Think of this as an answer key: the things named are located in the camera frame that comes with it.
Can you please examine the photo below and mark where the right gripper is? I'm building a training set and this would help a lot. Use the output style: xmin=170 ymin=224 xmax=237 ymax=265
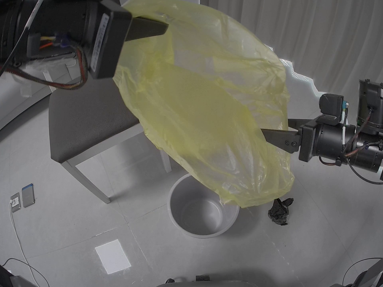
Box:
xmin=261 ymin=118 xmax=357 ymax=163

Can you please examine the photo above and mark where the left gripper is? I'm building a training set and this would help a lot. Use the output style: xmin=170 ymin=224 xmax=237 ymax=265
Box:
xmin=17 ymin=0 xmax=170 ymax=81

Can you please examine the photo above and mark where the yellow plastic bag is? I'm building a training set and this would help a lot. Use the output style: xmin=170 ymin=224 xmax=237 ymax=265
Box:
xmin=113 ymin=0 xmax=295 ymax=208

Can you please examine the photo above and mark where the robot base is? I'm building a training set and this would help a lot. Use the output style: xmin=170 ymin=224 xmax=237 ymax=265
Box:
xmin=156 ymin=275 xmax=249 ymax=287

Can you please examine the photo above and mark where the grey trash bin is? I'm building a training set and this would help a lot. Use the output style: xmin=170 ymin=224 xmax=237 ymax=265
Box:
xmin=168 ymin=173 xmax=241 ymax=239

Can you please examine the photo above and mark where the crumpled black plastic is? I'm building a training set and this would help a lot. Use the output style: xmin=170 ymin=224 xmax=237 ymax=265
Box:
xmin=268 ymin=198 xmax=294 ymax=226

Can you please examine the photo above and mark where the grey chair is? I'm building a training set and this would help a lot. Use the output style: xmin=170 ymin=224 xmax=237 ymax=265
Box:
xmin=48 ymin=0 xmax=173 ymax=204

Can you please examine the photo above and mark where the white curtain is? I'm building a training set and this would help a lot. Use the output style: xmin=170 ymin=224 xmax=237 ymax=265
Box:
xmin=200 ymin=0 xmax=383 ymax=92

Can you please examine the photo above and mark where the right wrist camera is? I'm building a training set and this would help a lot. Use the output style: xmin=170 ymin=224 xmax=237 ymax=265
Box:
xmin=317 ymin=93 xmax=345 ymax=125

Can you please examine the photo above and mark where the black cable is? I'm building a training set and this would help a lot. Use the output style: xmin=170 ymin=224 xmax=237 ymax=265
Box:
xmin=0 ymin=257 xmax=50 ymax=287
xmin=341 ymin=257 xmax=383 ymax=287

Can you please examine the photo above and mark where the white cable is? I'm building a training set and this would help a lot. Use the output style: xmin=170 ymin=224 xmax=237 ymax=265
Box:
xmin=9 ymin=200 xmax=40 ymax=287

